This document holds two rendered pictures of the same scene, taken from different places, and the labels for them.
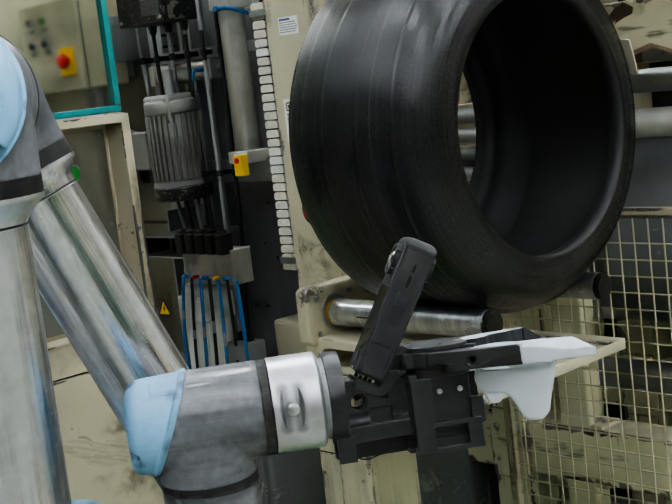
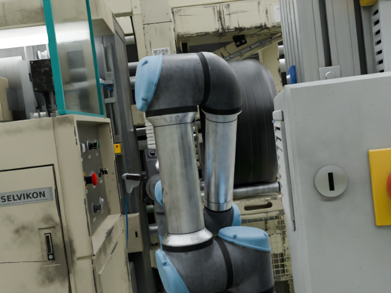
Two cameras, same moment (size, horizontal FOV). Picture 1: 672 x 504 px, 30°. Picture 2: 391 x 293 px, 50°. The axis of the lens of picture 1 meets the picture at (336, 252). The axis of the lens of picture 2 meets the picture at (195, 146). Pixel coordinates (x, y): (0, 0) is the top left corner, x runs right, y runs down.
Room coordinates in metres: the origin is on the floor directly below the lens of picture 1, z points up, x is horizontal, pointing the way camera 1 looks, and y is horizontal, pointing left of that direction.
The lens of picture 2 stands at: (0.91, 1.34, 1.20)
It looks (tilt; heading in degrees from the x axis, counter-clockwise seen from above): 3 degrees down; 311
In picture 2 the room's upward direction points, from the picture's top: 7 degrees counter-clockwise
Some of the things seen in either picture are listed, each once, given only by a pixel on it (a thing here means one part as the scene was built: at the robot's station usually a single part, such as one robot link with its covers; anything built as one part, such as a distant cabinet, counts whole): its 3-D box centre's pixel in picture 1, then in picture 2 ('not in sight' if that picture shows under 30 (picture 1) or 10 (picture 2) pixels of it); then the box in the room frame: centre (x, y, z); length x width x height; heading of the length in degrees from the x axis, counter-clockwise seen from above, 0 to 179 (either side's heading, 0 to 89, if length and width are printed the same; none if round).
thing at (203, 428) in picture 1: (200, 421); not in sight; (0.94, 0.12, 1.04); 0.11 x 0.08 x 0.09; 97
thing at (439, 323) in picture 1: (408, 317); (239, 191); (1.93, -0.10, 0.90); 0.35 x 0.05 x 0.05; 42
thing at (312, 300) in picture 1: (387, 293); not in sight; (2.16, -0.08, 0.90); 0.40 x 0.03 x 0.10; 132
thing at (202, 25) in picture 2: not in sight; (233, 22); (2.14, -0.50, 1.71); 0.61 x 0.25 x 0.15; 42
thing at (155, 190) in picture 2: not in sight; (167, 192); (1.67, 0.59, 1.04); 0.11 x 0.08 x 0.09; 149
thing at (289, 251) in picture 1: (285, 136); (151, 133); (2.25, 0.07, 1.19); 0.05 x 0.04 x 0.48; 132
